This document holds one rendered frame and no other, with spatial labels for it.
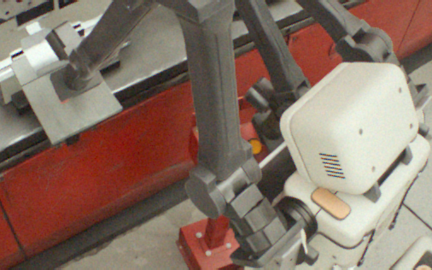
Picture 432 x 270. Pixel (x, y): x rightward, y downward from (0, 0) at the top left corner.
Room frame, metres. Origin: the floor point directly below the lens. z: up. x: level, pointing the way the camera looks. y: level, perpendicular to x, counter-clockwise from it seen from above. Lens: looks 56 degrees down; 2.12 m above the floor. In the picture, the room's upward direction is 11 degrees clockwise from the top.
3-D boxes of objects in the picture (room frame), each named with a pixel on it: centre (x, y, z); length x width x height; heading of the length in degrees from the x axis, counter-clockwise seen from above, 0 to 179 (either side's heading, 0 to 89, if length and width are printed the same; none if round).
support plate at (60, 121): (0.81, 0.37, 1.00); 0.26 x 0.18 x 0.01; 43
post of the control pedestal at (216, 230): (0.89, -0.06, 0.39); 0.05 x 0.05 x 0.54; 34
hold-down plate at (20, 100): (0.90, 0.40, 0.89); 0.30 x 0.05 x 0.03; 133
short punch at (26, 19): (0.91, 0.47, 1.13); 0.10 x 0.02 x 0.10; 133
